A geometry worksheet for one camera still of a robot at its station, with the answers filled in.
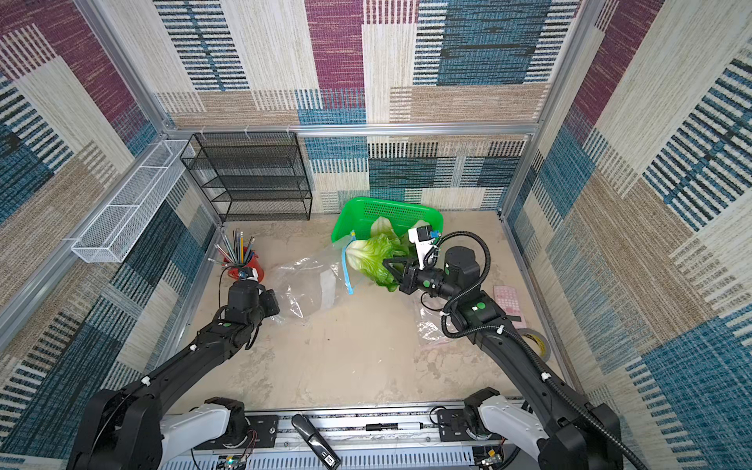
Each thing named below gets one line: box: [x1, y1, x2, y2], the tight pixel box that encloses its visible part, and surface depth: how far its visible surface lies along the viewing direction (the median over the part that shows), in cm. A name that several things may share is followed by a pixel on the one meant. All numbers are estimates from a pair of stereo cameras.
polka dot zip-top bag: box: [414, 292, 460, 349], surface depth 89 cm
